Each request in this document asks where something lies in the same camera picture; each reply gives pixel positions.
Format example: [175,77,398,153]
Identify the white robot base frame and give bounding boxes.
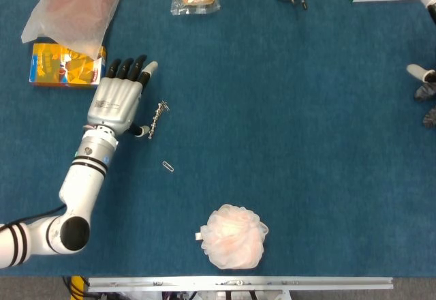
[115,290,292,300]

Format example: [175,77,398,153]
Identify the aluminium profile rail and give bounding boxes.
[87,276,394,293]

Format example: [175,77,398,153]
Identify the yellow blue snack box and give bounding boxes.
[29,43,107,90]

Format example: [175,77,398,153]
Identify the translucent bag with pink contents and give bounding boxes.
[20,0,131,61]

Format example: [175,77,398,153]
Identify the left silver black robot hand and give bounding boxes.
[87,54,159,138]

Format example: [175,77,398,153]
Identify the white mesh bath pouf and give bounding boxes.
[195,203,270,270]

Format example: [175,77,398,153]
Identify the black and yellow cables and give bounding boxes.
[62,275,90,300]

